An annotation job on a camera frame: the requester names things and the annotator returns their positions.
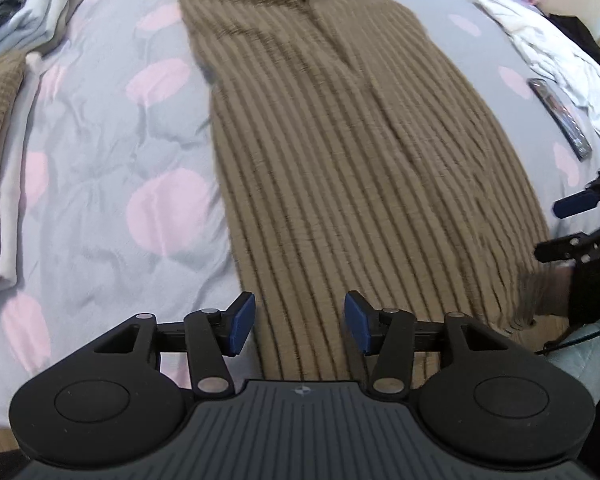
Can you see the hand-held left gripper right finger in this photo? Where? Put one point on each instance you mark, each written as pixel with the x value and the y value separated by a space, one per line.
pixel 356 320

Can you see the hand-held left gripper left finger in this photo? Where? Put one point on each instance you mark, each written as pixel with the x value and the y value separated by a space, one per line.
pixel 244 320

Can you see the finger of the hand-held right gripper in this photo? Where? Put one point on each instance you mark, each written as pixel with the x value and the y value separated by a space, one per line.
pixel 577 202
pixel 560 249

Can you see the olive striped shirt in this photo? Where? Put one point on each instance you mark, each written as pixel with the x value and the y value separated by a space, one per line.
pixel 355 160

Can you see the stack of folded clothes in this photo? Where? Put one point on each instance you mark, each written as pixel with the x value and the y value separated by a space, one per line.
pixel 10 210

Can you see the person's blue jeans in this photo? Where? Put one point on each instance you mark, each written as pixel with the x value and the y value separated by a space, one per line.
pixel 580 367

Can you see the remote control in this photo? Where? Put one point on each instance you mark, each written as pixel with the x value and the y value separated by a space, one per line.
pixel 560 115

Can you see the black crumpled garment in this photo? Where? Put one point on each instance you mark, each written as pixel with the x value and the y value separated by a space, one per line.
pixel 580 30

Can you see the pink dotted duvet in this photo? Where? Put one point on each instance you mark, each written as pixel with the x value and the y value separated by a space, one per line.
pixel 130 135

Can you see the pale blue folded garment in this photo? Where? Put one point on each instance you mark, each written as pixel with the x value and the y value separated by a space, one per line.
pixel 35 15

